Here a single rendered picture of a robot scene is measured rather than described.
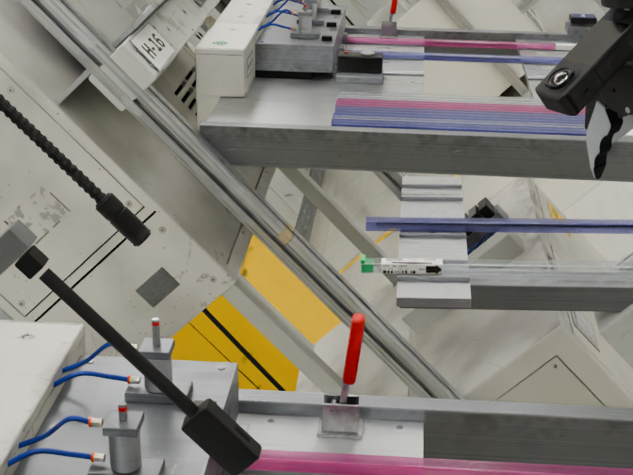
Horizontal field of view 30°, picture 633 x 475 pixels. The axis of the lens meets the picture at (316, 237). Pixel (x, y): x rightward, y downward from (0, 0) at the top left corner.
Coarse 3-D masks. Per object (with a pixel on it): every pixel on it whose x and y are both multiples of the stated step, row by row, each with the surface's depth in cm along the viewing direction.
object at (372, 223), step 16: (368, 224) 126; (384, 224) 126; (400, 224) 126; (416, 224) 126; (432, 224) 125; (448, 224) 125; (464, 224) 125; (480, 224) 125; (496, 224) 125; (512, 224) 125; (528, 224) 124; (544, 224) 124; (560, 224) 124; (576, 224) 124; (592, 224) 124; (608, 224) 124; (624, 224) 124
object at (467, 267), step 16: (368, 272) 116; (448, 272) 115; (464, 272) 115; (480, 272) 115; (496, 272) 115; (512, 272) 115; (528, 272) 115; (544, 272) 114; (560, 272) 114; (576, 272) 114; (592, 272) 114; (608, 272) 114; (624, 272) 114
